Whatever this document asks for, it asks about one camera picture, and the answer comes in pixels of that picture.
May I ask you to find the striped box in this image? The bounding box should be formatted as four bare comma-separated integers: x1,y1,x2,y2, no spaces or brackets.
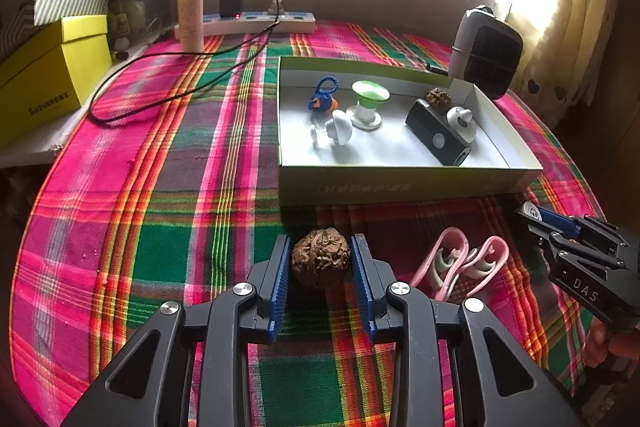
34,0,109,26

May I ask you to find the clear storage container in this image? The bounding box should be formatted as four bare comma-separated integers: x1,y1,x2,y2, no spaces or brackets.
105,0,182,54

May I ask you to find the patterned curtain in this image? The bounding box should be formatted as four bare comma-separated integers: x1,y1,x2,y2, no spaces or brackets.
510,0,640,135

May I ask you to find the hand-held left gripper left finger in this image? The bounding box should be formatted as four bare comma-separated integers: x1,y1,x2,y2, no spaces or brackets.
60,236,293,427

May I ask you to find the blue rope orange toy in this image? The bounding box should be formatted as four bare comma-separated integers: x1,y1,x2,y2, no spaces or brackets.
306,76,341,114

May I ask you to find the pink clip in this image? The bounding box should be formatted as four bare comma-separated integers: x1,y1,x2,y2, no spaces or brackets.
410,227,469,303
452,237,510,296

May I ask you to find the white knob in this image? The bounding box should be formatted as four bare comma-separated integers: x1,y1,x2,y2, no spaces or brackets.
310,110,354,160

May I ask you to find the green and white cardboard box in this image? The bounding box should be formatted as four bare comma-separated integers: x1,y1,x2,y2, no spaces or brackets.
276,55,544,206

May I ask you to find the cream tube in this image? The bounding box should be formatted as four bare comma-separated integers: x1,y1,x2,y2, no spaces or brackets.
177,0,207,52

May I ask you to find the white power strip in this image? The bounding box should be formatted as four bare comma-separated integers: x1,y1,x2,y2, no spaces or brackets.
175,11,317,40

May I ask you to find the small white black heater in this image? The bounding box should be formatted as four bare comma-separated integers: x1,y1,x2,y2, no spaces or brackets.
447,6,524,100

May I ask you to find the black rectangular device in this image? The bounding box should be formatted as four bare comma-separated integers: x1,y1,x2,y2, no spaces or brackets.
405,99,473,166

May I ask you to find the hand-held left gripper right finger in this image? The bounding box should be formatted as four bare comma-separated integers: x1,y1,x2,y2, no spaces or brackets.
351,234,576,427

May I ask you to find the brown walnut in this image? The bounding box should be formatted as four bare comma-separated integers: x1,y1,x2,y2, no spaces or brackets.
425,88,454,110
291,229,351,291

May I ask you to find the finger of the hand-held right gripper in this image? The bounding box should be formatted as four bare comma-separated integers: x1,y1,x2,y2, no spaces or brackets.
512,209,563,260
539,208,628,254

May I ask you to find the green mushroom lamp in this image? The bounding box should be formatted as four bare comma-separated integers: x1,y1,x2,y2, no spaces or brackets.
348,80,392,130

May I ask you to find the black charger cable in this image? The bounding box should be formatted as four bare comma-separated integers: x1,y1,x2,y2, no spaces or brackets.
90,0,281,126

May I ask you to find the yellow box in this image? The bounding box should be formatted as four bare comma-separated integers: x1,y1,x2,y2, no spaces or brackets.
0,15,112,148

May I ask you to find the person's right hand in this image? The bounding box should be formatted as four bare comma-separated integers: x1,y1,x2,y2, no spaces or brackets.
582,318,640,373

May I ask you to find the plaid tablecloth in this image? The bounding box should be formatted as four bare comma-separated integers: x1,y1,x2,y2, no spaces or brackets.
10,21,607,427

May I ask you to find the white round cone-tipped gadget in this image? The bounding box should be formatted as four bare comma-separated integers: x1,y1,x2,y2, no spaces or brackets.
446,107,479,144

